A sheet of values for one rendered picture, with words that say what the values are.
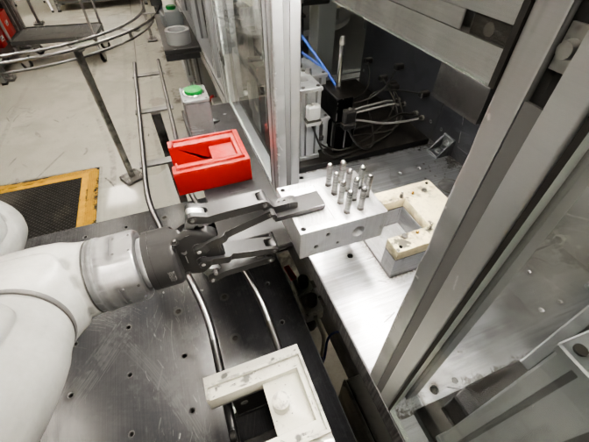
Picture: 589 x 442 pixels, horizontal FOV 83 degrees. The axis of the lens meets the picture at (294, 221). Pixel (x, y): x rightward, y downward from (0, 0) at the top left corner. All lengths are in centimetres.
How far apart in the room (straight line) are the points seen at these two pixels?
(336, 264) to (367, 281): 6
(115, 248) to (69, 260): 5
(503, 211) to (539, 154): 4
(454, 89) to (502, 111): 29
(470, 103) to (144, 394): 72
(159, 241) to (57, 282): 11
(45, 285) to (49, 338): 7
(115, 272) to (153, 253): 4
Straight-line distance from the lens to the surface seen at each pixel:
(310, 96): 69
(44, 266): 43
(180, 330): 80
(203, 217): 40
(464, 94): 47
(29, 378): 33
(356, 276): 56
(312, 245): 43
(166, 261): 41
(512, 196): 20
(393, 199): 60
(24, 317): 37
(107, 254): 42
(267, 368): 51
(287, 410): 50
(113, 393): 79
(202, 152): 79
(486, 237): 22
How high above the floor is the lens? 136
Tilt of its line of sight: 46 degrees down
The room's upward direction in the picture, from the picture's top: straight up
